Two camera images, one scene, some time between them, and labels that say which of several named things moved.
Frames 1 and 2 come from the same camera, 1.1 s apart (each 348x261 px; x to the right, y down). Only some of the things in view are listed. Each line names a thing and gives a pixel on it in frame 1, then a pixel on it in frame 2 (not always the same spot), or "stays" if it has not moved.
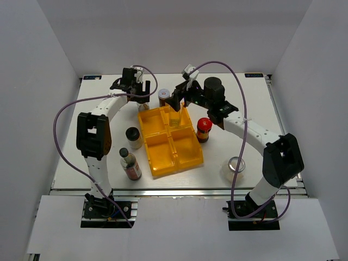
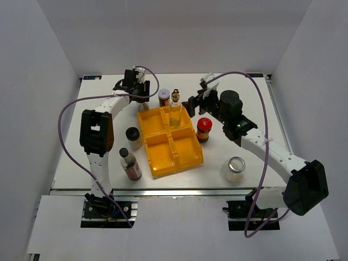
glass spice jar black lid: (143, 106) stays
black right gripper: (174, 101) -> (198, 101)
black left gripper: (140, 85) stays
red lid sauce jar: (204, 125) stays
